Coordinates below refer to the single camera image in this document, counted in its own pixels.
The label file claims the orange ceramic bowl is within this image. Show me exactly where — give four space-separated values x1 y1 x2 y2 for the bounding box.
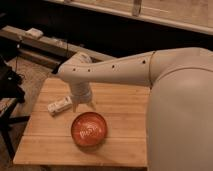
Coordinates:
71 112 108 147

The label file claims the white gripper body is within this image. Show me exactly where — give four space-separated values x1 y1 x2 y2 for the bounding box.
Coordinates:
69 82 92 104

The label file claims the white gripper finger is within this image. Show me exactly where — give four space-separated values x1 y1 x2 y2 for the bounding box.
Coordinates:
72 103 78 113
87 102 96 110

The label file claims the wooden table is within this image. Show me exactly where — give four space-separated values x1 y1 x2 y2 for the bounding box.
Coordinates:
13 78 149 167

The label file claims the upper wooden shelf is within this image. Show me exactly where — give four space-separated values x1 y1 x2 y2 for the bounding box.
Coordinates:
46 0 213 36

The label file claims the white box on beam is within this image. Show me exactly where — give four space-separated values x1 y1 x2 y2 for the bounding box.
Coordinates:
25 28 43 38

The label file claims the long wooden beam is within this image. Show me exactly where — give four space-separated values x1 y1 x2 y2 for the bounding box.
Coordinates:
0 25 113 61

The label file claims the black stand at left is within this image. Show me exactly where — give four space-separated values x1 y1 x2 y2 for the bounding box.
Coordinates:
0 56 29 159

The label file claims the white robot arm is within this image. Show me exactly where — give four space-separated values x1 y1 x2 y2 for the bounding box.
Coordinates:
57 47 213 171

